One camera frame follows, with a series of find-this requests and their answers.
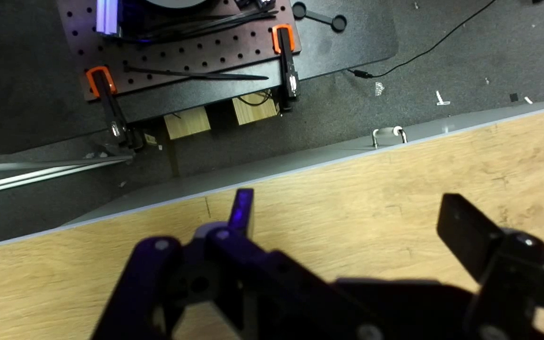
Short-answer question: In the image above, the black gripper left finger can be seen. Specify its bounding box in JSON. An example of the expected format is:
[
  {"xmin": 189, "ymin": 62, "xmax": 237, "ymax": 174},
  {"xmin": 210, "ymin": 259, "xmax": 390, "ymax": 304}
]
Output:
[{"xmin": 91, "ymin": 187, "xmax": 390, "ymax": 340}]

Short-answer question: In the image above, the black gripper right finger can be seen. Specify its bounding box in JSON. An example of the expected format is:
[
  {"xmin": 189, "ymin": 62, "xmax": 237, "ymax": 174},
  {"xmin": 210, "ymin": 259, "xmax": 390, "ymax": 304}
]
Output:
[{"xmin": 435, "ymin": 192, "xmax": 544, "ymax": 340}]

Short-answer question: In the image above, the light wooden block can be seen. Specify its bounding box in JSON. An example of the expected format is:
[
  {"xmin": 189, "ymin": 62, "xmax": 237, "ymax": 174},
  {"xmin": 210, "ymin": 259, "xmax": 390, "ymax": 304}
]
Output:
[
  {"xmin": 231, "ymin": 90, "xmax": 282, "ymax": 126},
  {"xmin": 163, "ymin": 106, "xmax": 214, "ymax": 141}
]

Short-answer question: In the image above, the orange black bar clamp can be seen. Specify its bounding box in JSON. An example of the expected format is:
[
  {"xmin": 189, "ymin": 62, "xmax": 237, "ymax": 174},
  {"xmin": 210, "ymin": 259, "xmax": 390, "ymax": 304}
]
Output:
[
  {"xmin": 84, "ymin": 64, "xmax": 133, "ymax": 145},
  {"xmin": 271, "ymin": 22, "xmax": 303, "ymax": 115}
]

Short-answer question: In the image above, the small white metal bracket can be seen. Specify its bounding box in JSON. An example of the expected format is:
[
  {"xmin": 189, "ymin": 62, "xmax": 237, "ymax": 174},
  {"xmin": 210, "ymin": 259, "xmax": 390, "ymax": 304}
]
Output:
[{"xmin": 371, "ymin": 124, "xmax": 408, "ymax": 149}]

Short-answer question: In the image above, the thin black floor cable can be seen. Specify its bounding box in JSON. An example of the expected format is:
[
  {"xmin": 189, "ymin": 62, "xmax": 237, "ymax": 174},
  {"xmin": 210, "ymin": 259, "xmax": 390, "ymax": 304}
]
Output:
[{"xmin": 346, "ymin": 0, "xmax": 499, "ymax": 81}]

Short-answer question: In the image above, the silver aluminium rail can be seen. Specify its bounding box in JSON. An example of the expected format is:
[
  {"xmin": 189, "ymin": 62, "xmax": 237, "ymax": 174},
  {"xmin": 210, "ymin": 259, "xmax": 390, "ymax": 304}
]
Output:
[{"xmin": 0, "ymin": 153, "xmax": 136, "ymax": 198}]

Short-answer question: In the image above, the aluminium extrusion post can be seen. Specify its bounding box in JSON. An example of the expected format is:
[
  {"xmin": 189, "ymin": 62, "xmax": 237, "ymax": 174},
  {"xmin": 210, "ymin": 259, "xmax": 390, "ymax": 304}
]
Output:
[{"xmin": 95, "ymin": 0, "xmax": 127, "ymax": 38}]

